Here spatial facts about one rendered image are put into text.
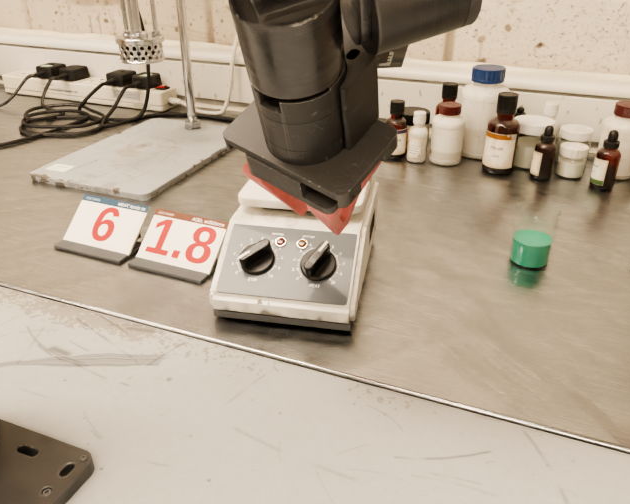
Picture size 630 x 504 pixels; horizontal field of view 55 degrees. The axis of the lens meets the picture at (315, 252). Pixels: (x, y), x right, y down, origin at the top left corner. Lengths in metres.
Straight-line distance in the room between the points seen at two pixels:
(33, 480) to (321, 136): 0.28
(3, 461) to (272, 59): 0.30
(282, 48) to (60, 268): 0.42
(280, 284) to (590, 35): 0.68
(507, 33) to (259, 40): 0.76
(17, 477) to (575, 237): 0.59
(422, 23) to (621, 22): 0.72
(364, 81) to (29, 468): 0.32
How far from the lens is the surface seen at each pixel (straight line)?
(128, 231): 0.68
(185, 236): 0.64
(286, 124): 0.36
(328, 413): 0.45
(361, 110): 0.38
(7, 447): 0.46
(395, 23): 0.33
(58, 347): 0.55
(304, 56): 0.32
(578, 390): 0.51
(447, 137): 0.89
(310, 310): 0.51
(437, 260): 0.65
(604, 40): 1.04
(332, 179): 0.37
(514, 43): 1.05
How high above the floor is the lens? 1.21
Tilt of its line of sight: 29 degrees down
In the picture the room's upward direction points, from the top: straight up
